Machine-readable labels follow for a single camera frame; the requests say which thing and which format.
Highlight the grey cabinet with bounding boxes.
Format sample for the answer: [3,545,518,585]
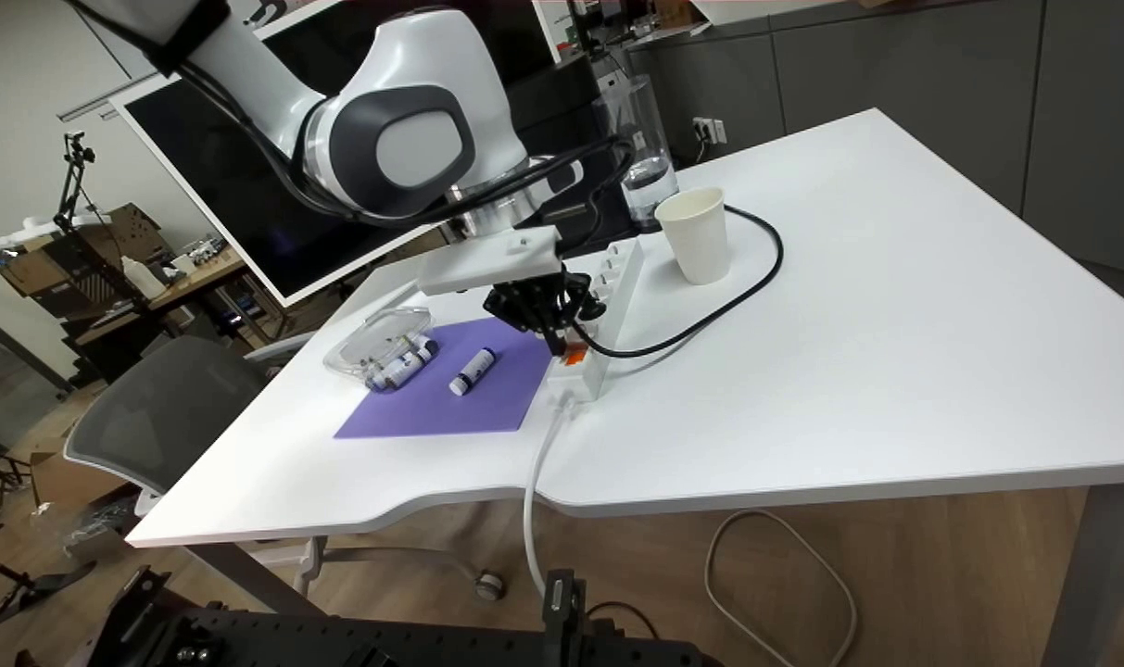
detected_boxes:
[628,0,1124,281]

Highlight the clear plastic case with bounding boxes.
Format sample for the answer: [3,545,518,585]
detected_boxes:
[322,307,434,377]

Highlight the white paper cup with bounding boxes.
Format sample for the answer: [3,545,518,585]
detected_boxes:
[654,186,732,286]

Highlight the grey cable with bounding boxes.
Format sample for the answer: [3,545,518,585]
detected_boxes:
[704,508,860,667]

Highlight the camera on tripod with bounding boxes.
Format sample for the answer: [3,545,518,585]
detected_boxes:
[52,131,110,234]

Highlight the clear plastic jar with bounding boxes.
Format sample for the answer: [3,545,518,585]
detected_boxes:
[597,74,681,233]

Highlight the white and purple tube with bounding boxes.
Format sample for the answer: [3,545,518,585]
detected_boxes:
[383,343,440,392]
[448,346,499,398]
[365,339,425,392]

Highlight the wooden table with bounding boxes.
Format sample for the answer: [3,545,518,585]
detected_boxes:
[61,243,289,373]

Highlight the stack of cardboard boxes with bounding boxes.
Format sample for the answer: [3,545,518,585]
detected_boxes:
[0,203,175,321]

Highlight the stand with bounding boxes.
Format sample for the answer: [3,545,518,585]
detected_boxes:
[0,422,95,636]

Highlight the white power strip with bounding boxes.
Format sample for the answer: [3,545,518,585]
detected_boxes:
[547,236,646,402]

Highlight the purple mat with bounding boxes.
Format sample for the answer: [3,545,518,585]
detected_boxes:
[334,317,555,441]

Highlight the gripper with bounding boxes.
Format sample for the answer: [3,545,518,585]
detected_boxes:
[484,271,588,359]

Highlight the white plastic bottle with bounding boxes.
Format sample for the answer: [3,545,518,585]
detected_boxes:
[120,256,167,300]

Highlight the grey office chair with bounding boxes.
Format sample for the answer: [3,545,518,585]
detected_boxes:
[63,333,509,603]

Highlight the black cable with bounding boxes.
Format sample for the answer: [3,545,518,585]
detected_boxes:
[575,205,786,360]

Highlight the cardboard box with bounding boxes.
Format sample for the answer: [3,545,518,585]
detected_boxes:
[28,448,134,522]

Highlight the large white-framed monitor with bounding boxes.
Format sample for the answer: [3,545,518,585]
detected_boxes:
[107,0,638,309]

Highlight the white cable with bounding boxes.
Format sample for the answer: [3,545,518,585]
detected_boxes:
[522,391,581,601]

